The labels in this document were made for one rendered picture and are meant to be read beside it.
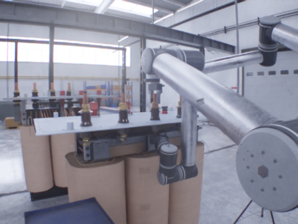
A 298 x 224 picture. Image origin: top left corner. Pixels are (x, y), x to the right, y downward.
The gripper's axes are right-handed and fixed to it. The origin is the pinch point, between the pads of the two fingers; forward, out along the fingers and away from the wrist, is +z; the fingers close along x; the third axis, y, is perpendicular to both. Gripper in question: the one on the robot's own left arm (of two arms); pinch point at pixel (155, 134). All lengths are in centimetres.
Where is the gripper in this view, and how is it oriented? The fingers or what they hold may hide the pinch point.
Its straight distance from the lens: 156.8
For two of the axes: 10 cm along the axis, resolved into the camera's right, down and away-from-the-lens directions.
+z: -2.2, -2.9, 9.3
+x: -9.7, 0.2, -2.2
